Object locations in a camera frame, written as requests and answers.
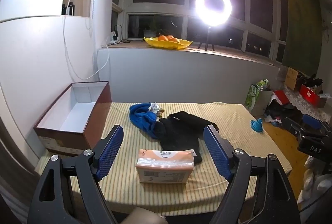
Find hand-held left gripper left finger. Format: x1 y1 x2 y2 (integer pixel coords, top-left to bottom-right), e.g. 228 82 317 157
27 125 124 224

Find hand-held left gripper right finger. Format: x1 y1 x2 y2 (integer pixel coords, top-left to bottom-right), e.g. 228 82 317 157
203 125 301 224

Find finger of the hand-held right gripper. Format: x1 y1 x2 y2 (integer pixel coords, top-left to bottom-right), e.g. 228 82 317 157
281 117 306 138
301 113 328 131

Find brown cardboard box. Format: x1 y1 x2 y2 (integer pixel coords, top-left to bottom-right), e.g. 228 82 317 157
33 80 112 157

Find lace table cloth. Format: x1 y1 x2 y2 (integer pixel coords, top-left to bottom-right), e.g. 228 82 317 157
283 89 332 124

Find striped yellow table cloth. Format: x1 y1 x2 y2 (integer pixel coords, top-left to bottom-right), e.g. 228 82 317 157
34 102 293 209

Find red box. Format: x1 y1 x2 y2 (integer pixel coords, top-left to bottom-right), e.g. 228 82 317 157
299 84 328 108

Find red cloth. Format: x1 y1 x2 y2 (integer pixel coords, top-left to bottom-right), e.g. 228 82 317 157
270 90 290 106

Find white plastic bag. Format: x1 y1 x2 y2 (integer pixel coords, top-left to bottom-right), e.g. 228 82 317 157
302 156 332 205

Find blue funnel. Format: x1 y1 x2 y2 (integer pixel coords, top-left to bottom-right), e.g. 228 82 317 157
250 118 265 133

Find grey cardboard box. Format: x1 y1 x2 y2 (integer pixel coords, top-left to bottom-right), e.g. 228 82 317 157
252 89 273 116

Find tan cardboard box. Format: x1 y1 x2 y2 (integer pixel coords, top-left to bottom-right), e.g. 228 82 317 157
284 67 302 91

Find blue fleece cloth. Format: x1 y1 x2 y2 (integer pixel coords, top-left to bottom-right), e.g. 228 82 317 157
129 103 167 140

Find green and white carton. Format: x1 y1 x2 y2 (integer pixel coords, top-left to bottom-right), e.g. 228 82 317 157
244 79 269 112

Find orange tissue pack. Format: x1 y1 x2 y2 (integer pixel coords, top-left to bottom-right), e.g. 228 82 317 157
135 149 196 184

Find beige rounded object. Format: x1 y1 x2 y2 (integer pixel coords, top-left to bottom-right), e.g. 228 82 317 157
121 207 167 224

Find green curtain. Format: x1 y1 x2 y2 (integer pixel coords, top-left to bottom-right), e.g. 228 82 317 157
281 0 328 77

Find black light tripod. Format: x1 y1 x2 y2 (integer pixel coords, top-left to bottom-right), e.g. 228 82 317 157
197 26 215 51

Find power strip with plugs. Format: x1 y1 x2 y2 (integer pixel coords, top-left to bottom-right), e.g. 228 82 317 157
111 24 124 42

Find yellow fruit plate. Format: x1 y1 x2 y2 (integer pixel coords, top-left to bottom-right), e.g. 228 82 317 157
143 37 193 50

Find white framed window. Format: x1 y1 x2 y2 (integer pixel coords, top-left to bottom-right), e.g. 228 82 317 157
111 0 289 63

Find white cable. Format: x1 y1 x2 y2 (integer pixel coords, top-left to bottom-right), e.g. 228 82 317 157
62 0 111 81

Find ring light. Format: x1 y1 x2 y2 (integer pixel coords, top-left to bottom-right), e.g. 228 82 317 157
195 0 233 28

